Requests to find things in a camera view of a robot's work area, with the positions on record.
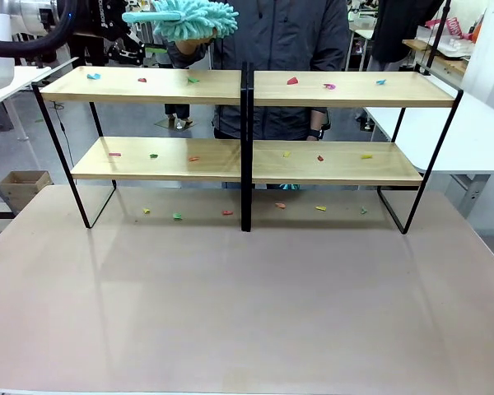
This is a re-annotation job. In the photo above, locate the wooden workbench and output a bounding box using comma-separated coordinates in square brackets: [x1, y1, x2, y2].
[402, 39, 475, 77]

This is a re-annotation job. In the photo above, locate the black braided cable hose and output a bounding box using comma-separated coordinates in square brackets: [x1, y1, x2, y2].
[0, 0, 88, 58]

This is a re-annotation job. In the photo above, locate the teal microfibre duster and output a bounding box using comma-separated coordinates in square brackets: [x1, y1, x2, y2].
[121, 0, 240, 44]

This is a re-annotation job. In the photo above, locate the person's right hand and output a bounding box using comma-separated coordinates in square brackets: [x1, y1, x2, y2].
[174, 36, 213, 57]

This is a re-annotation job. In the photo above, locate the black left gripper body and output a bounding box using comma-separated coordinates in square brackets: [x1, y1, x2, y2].
[88, 0, 129, 43]

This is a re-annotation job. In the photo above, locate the pink printed sign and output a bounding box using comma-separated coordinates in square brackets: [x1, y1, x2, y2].
[445, 16, 464, 40]

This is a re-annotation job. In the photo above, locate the cardboard box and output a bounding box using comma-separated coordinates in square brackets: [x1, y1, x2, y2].
[0, 170, 54, 211]

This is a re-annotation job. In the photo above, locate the wooden two-tier shelf black frame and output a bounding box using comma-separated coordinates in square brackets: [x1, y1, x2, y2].
[247, 62, 464, 235]
[31, 62, 249, 233]

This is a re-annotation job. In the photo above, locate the white side table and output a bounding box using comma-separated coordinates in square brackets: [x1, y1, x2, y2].
[0, 64, 54, 113]

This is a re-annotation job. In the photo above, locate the large white table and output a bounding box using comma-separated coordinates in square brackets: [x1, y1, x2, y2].
[361, 91, 494, 174]

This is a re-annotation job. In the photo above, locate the person's left forearm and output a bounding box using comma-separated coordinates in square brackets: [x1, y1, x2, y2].
[308, 107, 329, 132]

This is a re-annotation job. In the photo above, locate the person in dark jacket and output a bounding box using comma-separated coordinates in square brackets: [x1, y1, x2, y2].
[164, 0, 352, 142]

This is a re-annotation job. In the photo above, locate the bystander in grey trousers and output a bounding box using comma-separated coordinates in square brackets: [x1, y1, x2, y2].
[154, 32, 193, 129]

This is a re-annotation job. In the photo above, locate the bystander in black coat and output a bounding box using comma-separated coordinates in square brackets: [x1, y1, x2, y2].
[370, 0, 444, 75]

